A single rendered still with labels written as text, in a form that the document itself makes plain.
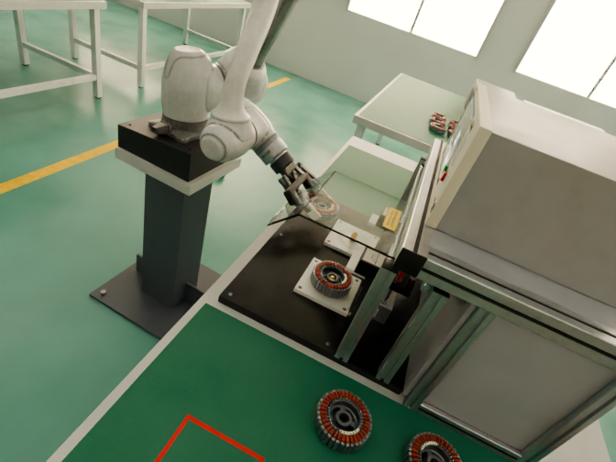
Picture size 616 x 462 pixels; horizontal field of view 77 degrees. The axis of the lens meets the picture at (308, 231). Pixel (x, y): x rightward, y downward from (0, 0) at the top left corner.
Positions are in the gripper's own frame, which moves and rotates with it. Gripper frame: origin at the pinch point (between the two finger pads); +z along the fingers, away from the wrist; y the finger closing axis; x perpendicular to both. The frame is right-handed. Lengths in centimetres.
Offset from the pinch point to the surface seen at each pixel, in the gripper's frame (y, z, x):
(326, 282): 28.9, 12.2, 4.5
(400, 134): -133, 13, -4
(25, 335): 40, -33, -116
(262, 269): 29.8, -0.1, -8.2
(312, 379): 52, 21, 2
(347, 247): 5.1, 14.4, 1.4
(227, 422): 68, 12, -4
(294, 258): 19.9, 4.6, -5.5
